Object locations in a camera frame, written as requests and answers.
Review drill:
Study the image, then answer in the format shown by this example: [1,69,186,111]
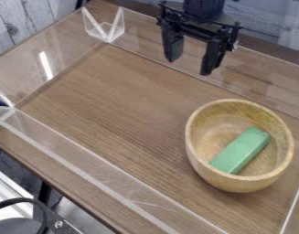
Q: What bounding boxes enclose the clear acrylic corner bracket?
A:
[81,7,124,43]

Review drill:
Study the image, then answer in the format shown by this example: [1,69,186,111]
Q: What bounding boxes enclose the black metal bracket with screw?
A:
[33,200,83,234]

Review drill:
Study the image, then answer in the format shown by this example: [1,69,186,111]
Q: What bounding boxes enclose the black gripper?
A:
[156,0,242,76]

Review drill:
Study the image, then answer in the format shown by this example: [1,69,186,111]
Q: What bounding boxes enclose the clear acrylic enclosure wall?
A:
[0,1,299,234]

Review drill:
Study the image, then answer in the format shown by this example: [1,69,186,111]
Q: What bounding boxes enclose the brown wooden bowl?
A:
[184,99,294,193]

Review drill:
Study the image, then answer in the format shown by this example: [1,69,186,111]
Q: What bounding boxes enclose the green rectangular block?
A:
[208,127,270,175]

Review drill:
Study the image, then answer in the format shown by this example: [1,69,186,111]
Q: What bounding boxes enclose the black cable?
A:
[0,197,49,234]

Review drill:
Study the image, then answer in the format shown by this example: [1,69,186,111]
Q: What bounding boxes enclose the black table leg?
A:
[37,182,52,205]

